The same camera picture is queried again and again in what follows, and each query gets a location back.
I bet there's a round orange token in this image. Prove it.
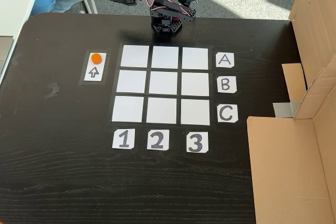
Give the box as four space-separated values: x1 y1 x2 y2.
90 52 102 65

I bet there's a white nine-square grid sheet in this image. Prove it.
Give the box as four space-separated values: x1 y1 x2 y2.
109 43 217 130

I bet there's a white metal chair leg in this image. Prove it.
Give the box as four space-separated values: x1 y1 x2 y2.
82 0 98 14

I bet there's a paper sheet with arrow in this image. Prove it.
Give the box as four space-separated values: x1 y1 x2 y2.
78 48 112 86

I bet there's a paper sheet letter A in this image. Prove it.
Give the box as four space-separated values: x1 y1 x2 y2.
215 52 235 69

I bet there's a paper sheet letter B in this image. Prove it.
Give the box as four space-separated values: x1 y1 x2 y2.
217 76 238 94

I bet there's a paper sheet number 1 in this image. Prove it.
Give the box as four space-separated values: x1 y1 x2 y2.
112 129 135 150

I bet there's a paper sheet number 2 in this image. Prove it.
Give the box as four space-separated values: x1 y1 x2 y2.
146 129 170 152

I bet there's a paper sheet letter C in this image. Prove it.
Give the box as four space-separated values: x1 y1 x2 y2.
217 104 239 123

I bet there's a paper sheet number 3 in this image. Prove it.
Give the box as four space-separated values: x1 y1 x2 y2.
186 131 209 154

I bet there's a brown cardboard box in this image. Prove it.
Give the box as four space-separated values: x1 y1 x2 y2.
246 0 336 224

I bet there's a grey duct tape piece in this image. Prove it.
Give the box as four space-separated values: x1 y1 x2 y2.
272 100 301 119

